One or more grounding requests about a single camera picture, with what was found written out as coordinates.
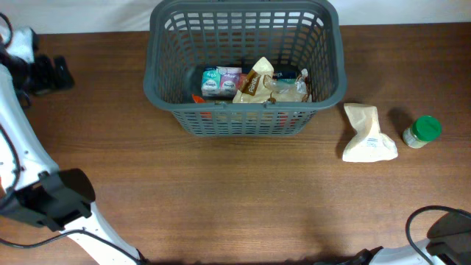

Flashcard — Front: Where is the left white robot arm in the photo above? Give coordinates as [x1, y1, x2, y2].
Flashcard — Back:
[1, 52, 147, 264]

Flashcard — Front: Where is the left black cable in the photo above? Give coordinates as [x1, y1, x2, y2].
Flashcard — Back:
[0, 13, 144, 265]

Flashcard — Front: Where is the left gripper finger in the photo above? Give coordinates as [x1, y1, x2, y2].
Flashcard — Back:
[54, 56, 75, 90]
[35, 55, 55, 94]

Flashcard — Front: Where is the beige paper pouch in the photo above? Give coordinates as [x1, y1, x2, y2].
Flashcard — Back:
[342, 103, 398, 163]

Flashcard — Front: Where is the grey plastic shopping basket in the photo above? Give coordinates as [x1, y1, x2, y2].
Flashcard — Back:
[144, 0, 347, 136]

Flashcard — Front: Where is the green lid glass jar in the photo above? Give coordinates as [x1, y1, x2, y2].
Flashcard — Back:
[403, 116, 442, 149]

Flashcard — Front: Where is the brown white snack bag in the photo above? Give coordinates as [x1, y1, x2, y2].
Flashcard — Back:
[233, 57, 312, 104]

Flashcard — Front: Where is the tissue multipack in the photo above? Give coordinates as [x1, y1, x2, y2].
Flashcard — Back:
[201, 66, 301, 100]

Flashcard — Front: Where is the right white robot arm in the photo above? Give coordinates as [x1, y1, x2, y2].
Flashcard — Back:
[345, 205, 470, 265]

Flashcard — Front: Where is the red spaghetti packet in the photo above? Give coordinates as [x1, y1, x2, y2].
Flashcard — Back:
[191, 93, 302, 128]

